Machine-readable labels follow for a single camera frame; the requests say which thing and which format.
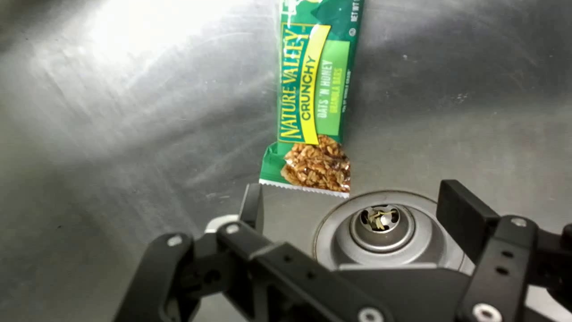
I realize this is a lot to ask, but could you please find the green granola bar packet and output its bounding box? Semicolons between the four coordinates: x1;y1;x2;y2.
257;0;364;198

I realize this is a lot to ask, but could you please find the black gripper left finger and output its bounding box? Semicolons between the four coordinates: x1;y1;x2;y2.
112;180;396;322

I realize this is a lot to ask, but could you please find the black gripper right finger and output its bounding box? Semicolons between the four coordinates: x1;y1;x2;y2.
434;177;572;322

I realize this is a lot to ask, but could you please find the stainless steel double sink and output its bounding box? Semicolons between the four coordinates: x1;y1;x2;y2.
0;0;572;322

